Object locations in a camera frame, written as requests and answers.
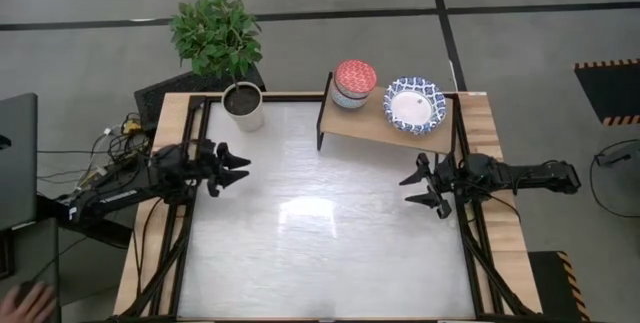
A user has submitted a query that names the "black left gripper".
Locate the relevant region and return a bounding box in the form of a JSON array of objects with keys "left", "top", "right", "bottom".
[{"left": 187, "top": 138, "right": 252, "bottom": 199}]

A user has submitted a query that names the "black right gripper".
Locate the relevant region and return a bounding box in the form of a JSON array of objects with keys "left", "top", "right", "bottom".
[{"left": 398, "top": 153, "right": 494, "bottom": 220}]

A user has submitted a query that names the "blue patterned paper bowl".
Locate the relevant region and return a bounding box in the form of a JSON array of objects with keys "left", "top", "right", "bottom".
[{"left": 382, "top": 75, "right": 448, "bottom": 138}]

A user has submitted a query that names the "teal patterned bowl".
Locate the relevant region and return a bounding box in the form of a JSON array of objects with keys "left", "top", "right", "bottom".
[{"left": 329, "top": 90, "right": 371, "bottom": 111}]

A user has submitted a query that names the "wooden shelf with black legs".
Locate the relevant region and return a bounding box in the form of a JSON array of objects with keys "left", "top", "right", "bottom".
[{"left": 315, "top": 70, "right": 460, "bottom": 157}]

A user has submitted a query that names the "white plant pot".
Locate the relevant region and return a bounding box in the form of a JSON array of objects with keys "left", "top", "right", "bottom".
[{"left": 221, "top": 80, "right": 266, "bottom": 133}]

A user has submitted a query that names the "white table mat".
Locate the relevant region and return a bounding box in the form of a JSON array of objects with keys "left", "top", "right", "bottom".
[{"left": 177, "top": 100, "right": 476, "bottom": 320}]

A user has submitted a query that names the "green leafy plant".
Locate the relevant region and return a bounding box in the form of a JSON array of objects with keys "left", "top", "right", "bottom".
[{"left": 168, "top": 0, "right": 265, "bottom": 94}]

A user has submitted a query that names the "black desk foot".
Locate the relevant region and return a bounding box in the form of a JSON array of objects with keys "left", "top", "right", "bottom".
[{"left": 34, "top": 193, "right": 135, "bottom": 248}]

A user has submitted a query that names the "black hazard striped mat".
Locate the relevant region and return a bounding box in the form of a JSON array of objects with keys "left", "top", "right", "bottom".
[
  {"left": 528, "top": 250, "right": 592, "bottom": 323},
  {"left": 573, "top": 57, "right": 640, "bottom": 128}
]

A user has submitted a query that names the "grey floor box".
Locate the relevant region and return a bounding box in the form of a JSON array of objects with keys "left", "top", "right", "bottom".
[{"left": 594, "top": 151, "right": 632, "bottom": 167}]

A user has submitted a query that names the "grey desk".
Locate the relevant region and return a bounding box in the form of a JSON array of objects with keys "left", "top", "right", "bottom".
[{"left": 0, "top": 217, "right": 62, "bottom": 323}]

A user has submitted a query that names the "dark monitor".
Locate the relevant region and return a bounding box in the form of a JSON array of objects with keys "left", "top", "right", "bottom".
[{"left": 0, "top": 92, "right": 40, "bottom": 232}]

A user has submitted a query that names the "black computer mouse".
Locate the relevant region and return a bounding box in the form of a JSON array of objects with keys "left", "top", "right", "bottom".
[{"left": 13, "top": 280, "right": 41, "bottom": 298}]

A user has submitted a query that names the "person's hand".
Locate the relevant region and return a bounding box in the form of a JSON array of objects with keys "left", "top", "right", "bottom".
[{"left": 0, "top": 282, "right": 58, "bottom": 323}]

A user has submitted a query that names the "black metal table frame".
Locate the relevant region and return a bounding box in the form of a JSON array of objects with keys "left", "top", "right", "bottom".
[{"left": 117, "top": 91, "right": 539, "bottom": 322}]

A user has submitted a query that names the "black cable bundle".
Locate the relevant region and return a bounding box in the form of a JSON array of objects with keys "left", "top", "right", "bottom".
[{"left": 37, "top": 110, "right": 156, "bottom": 204}]

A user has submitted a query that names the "thin black floor cable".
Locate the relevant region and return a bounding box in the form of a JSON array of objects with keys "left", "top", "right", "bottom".
[{"left": 588, "top": 137, "right": 640, "bottom": 219}]

